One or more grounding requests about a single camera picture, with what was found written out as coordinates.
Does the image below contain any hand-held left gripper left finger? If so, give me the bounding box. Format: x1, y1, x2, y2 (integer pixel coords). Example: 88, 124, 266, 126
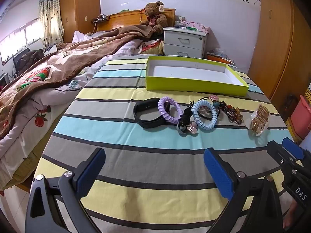
25, 148, 106, 233

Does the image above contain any window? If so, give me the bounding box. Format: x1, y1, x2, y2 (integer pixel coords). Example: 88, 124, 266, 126
0, 17, 45, 66

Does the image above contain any pink floral box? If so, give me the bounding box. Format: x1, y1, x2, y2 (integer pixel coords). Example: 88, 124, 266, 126
187, 21, 211, 33

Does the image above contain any yellow red pillow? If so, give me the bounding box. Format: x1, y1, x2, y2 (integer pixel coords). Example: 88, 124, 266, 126
140, 40, 164, 55

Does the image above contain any purple spiral hair tie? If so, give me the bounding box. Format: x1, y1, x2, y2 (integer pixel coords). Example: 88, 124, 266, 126
158, 97, 183, 124

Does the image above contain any black elastic with pink clip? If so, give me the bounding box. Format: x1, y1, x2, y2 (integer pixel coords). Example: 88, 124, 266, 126
190, 95, 221, 122

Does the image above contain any dark clothes pile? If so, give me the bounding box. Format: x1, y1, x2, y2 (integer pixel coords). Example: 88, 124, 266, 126
13, 49, 45, 76

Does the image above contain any lime green cardboard box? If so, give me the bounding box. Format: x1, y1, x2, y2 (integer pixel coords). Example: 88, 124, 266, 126
146, 56, 250, 97

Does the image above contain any spotted curtain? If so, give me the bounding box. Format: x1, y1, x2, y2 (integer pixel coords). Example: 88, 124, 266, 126
39, 0, 65, 51

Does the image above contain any black wristband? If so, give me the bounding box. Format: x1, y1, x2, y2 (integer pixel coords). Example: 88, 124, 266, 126
133, 98, 168, 129

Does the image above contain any wooden wardrobe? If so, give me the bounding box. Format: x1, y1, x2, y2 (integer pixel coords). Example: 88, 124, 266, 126
249, 0, 311, 110
59, 0, 100, 43

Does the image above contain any person's right hand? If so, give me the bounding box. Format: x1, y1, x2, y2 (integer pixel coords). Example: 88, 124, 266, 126
283, 198, 300, 230

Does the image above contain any dark brown object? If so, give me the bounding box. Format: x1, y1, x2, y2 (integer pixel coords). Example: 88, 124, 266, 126
283, 95, 298, 117

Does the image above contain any white nightstand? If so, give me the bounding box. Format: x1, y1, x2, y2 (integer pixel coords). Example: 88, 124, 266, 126
163, 27, 211, 59

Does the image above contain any orange tray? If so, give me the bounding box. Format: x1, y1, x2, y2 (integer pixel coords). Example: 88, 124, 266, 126
206, 51, 235, 65

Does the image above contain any wooden headboard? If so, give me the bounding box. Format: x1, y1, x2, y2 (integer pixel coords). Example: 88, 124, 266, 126
92, 8, 176, 33

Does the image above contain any brown patterned blanket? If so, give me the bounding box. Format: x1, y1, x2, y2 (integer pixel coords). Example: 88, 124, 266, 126
0, 25, 156, 139

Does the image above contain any black hair tie with balls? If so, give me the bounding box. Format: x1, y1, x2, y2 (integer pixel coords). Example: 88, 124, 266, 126
177, 106, 198, 135

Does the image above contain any striped tablecloth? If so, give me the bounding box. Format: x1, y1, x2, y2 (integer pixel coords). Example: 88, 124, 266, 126
31, 53, 299, 233

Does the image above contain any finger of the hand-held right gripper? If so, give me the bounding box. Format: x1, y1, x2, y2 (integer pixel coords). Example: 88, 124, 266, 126
266, 140, 292, 168
282, 137, 305, 161

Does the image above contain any pink plastic bin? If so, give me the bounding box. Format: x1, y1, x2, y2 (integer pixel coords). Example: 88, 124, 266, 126
290, 95, 311, 136

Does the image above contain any pink rhinestone hair clip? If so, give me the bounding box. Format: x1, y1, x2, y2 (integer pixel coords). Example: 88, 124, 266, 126
198, 105, 212, 116

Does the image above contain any gold hair claw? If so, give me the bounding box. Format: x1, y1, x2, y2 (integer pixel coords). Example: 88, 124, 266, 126
245, 104, 270, 136

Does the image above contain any light blue spiral hair tie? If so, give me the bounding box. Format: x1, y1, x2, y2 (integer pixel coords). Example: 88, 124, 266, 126
192, 100, 217, 130

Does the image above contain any brown teddy bear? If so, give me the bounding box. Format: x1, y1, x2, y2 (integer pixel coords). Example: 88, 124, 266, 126
140, 1, 169, 36

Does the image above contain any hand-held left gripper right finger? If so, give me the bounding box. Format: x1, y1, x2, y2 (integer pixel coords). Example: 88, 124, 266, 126
204, 148, 283, 233

